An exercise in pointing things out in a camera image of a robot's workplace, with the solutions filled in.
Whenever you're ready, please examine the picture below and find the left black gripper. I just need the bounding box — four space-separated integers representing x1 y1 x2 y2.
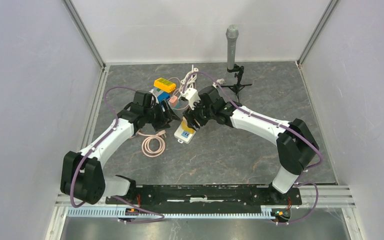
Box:
143 98 181 132

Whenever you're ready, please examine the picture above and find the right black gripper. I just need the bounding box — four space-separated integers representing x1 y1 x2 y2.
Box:
182 96 215 132

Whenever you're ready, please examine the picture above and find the white multicolour power strip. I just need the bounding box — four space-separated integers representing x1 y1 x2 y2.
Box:
174 124 196 144

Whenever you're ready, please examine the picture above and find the yellow cube socket adapter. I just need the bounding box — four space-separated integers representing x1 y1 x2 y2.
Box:
180 119 195 134

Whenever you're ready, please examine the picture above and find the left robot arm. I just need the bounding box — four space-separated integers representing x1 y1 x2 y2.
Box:
60 90 180 208

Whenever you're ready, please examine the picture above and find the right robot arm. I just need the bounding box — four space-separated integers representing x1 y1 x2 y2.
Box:
180 86 320 204

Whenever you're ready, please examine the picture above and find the blue green power strip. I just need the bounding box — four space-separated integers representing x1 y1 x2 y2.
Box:
149 87 170 103

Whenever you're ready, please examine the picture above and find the yellow rectangular power strip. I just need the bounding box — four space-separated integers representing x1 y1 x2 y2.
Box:
153 77 177 94

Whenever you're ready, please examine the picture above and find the black microphone tripod stand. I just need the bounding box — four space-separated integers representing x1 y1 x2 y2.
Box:
221 63 253 102

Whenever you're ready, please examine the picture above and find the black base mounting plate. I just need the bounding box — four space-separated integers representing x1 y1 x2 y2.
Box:
123 184 302 214

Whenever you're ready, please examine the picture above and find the grey microphone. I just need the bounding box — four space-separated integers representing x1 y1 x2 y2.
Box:
225 24 239 72

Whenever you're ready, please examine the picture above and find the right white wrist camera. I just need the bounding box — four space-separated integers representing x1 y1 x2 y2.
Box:
180 87 201 110

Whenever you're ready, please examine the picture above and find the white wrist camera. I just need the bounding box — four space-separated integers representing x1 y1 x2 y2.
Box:
132 90 154 109
180 87 201 110

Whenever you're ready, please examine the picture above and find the pink coiled cable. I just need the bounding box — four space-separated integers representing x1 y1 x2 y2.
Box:
134 129 167 158

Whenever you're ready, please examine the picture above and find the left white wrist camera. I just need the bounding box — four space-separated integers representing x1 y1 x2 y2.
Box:
132 90 154 109

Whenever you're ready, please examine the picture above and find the white coiled power cord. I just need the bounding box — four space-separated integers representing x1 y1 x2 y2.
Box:
168 64 200 97

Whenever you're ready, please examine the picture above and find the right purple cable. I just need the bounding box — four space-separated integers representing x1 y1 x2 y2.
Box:
181 71 324 226

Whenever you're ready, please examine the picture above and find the grey slotted cable duct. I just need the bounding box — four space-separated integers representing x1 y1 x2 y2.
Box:
56 185 355 220

